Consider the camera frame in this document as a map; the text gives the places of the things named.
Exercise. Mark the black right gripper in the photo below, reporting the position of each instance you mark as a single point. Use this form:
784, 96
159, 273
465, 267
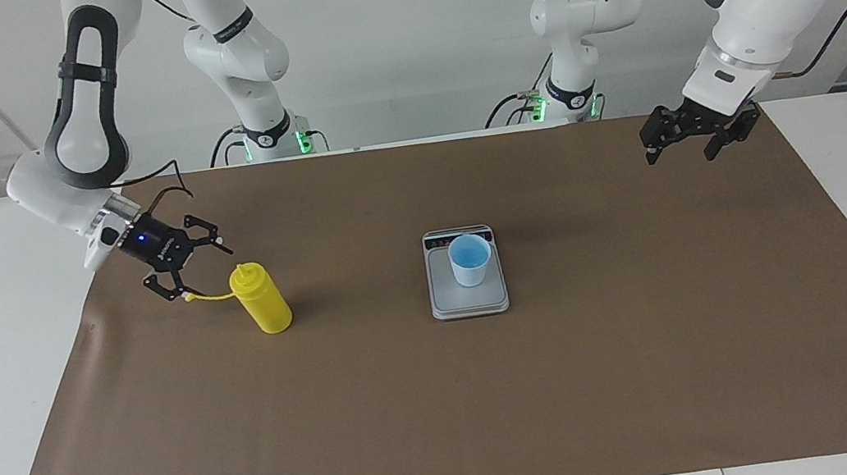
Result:
159, 245

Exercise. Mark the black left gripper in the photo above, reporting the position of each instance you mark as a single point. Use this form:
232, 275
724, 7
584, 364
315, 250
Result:
693, 123

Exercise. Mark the yellow squeeze bottle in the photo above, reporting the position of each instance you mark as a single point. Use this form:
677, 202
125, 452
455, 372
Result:
263, 305

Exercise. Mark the light blue plastic cup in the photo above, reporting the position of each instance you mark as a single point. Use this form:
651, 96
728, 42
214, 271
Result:
471, 268

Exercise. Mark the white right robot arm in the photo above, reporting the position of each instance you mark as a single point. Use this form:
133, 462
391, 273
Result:
87, 144

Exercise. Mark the silver digital kitchen scale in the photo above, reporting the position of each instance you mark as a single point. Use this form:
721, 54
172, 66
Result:
470, 301

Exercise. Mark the brown paper table mat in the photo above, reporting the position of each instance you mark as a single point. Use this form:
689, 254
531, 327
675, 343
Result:
447, 408

